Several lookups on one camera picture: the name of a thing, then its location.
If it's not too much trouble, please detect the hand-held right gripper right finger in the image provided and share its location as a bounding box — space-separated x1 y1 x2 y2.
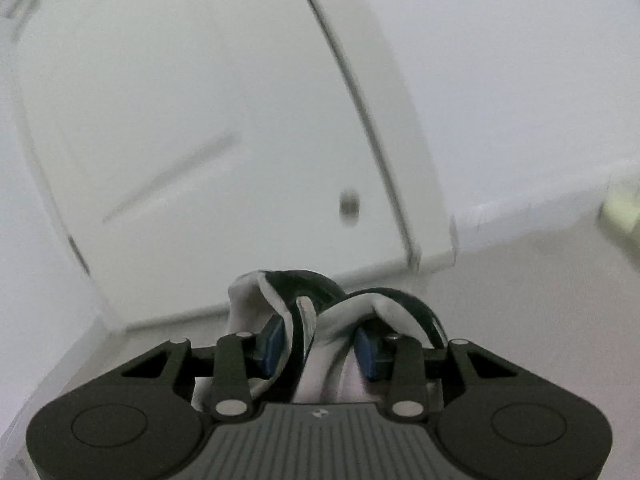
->
351 326 521 420

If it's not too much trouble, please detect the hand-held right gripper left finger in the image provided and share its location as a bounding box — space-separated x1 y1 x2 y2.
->
117 316 287 420

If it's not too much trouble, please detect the light green slide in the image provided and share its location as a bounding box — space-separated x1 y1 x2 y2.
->
597 172 640 246

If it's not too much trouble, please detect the white baseboard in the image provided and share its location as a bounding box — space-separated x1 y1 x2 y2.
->
450 160 640 243

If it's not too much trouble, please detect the white door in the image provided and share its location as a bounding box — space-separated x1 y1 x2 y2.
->
15 0 418 333

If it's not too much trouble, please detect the white door frame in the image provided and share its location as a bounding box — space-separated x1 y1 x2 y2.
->
5 0 458 333

